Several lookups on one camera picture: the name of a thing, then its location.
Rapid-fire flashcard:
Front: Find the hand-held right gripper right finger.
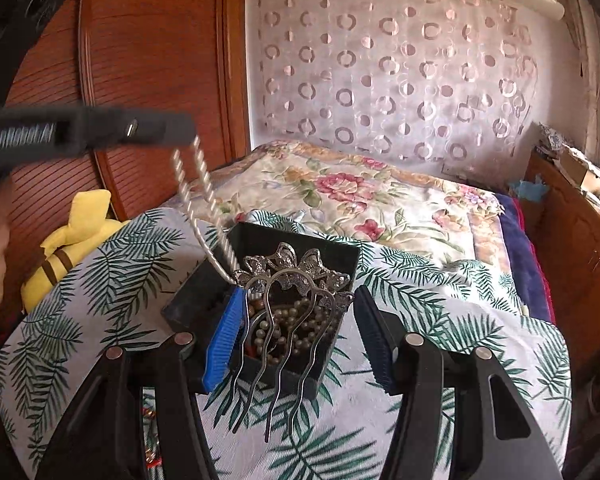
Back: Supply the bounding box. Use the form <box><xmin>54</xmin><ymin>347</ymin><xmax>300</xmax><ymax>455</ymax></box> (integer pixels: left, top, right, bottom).
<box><xmin>352</xmin><ymin>285</ymin><xmax>566</xmax><ymax>480</ymax></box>

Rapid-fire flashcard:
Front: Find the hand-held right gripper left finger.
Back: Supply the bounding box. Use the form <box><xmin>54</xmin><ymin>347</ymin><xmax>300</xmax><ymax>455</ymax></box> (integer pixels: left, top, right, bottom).
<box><xmin>32</xmin><ymin>287</ymin><xmax>246</xmax><ymax>480</ymax></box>

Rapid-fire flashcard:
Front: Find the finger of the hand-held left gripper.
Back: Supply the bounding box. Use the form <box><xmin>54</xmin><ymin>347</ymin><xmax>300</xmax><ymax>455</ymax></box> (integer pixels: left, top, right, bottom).
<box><xmin>92</xmin><ymin>110</ymin><xmax>199</xmax><ymax>153</ymax></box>

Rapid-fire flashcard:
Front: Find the black box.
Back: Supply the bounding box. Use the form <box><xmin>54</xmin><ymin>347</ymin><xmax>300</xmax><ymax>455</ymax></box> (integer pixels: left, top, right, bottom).
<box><xmin>161</xmin><ymin>221</ymin><xmax>362</xmax><ymax>401</ymax></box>

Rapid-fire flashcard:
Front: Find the silver twisted chain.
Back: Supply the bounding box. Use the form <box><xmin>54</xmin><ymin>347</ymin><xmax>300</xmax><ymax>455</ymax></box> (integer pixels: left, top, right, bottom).
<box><xmin>172</xmin><ymin>135</ymin><xmax>244</xmax><ymax>286</ymax></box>

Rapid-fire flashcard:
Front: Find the white pearl bead necklace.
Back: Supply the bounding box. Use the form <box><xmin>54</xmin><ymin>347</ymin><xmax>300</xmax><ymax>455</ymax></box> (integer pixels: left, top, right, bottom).
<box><xmin>245</xmin><ymin>295</ymin><xmax>342</xmax><ymax>362</ymax></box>

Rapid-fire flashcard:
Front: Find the silver ornate hair comb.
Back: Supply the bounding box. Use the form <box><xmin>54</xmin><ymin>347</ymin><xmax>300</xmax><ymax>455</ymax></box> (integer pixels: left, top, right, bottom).
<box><xmin>230</xmin><ymin>242</ymin><xmax>356</xmax><ymax>443</ymax></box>

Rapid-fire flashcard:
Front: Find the leaf print cloth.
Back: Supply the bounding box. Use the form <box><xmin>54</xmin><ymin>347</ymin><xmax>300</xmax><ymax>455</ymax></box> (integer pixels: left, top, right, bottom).
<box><xmin>0</xmin><ymin>207</ymin><xmax>573</xmax><ymax>480</ymax></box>

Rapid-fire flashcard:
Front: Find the wooden wardrobe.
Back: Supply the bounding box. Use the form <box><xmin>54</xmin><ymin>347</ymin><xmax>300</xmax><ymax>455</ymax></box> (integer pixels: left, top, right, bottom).
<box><xmin>0</xmin><ymin>0</ymin><xmax>253</xmax><ymax>281</ymax></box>

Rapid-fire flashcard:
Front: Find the yellow plush toy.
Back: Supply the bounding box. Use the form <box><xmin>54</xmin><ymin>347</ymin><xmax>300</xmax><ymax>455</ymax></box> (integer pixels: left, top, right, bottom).
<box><xmin>21</xmin><ymin>190</ymin><xmax>131</xmax><ymax>313</ymax></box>

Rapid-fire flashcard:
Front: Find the floral blanket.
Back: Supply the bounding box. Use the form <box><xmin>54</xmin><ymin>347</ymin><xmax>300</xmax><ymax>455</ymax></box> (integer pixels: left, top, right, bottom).
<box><xmin>190</xmin><ymin>140</ymin><xmax>511</xmax><ymax>281</ymax></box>

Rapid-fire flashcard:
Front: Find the dark blue blanket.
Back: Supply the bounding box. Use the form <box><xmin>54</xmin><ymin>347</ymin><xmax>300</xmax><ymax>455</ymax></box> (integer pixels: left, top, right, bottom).
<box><xmin>495</xmin><ymin>192</ymin><xmax>556</xmax><ymax>323</ymax></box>

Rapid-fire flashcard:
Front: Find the blue bag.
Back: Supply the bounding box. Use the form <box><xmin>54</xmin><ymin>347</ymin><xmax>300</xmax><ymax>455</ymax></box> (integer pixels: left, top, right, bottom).
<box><xmin>509</xmin><ymin>172</ymin><xmax>551</xmax><ymax>204</ymax></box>

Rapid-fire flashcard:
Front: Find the wooden cabinet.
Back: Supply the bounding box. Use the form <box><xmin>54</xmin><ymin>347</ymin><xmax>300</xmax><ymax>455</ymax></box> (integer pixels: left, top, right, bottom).
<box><xmin>522</xmin><ymin>152</ymin><xmax>600</xmax><ymax>361</ymax></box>

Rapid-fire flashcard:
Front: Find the circle pattern curtain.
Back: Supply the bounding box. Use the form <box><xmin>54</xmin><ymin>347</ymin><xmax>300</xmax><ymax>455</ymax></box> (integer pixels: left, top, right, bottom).
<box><xmin>247</xmin><ymin>0</ymin><xmax>539</xmax><ymax>181</ymax></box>

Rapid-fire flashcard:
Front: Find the cardboard box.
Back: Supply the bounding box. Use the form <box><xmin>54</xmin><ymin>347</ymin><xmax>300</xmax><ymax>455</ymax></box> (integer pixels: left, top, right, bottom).
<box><xmin>560</xmin><ymin>147</ymin><xmax>600</xmax><ymax>196</ymax></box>

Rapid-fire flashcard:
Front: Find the pile of patterned cloth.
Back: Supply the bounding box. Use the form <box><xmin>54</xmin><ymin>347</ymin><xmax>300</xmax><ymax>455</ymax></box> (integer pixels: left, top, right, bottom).
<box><xmin>537</xmin><ymin>122</ymin><xmax>569</xmax><ymax>154</ymax></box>

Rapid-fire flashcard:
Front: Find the patterned pipe cover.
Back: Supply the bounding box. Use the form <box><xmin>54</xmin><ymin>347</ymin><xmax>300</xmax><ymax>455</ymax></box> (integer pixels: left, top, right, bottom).
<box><xmin>562</xmin><ymin>0</ymin><xmax>599</xmax><ymax>161</ymax></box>

